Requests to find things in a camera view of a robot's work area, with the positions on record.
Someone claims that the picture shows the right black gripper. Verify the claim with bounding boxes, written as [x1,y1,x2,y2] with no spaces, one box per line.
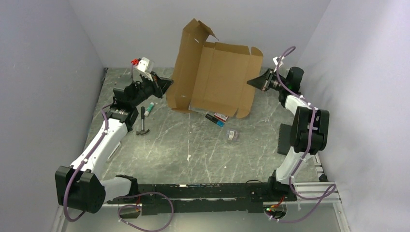
[247,69,287,92]

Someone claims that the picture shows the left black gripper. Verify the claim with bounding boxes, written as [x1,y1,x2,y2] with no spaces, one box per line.
[130,71,174,107]

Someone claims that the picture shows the brown cardboard box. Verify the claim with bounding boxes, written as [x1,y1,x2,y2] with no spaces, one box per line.
[166,18,264,118]

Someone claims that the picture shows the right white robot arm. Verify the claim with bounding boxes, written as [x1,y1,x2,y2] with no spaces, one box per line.
[247,67,330,201]

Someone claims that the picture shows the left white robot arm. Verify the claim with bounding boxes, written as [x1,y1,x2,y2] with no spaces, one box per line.
[55,73,173,222]

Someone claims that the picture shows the small red white box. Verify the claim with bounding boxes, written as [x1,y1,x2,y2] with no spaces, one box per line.
[214,113,229,122]

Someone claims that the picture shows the green white glue stick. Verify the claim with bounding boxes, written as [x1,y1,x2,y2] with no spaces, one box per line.
[144,102,156,117]

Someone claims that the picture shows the black blue marker pen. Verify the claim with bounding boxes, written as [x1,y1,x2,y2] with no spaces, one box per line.
[205,114,225,127]

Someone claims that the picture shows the right black rectangular pad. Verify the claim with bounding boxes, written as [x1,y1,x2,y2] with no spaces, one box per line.
[277,124,292,155]

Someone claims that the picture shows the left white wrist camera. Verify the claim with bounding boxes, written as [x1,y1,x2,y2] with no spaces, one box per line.
[134,57,154,79]

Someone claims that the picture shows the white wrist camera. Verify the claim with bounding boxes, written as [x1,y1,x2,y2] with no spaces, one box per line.
[272,57,284,70]
[134,57,154,79]

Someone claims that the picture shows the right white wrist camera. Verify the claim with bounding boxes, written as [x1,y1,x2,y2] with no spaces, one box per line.
[272,57,284,70]

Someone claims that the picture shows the black handled claw hammer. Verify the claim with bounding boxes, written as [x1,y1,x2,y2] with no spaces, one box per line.
[136,106,150,135]

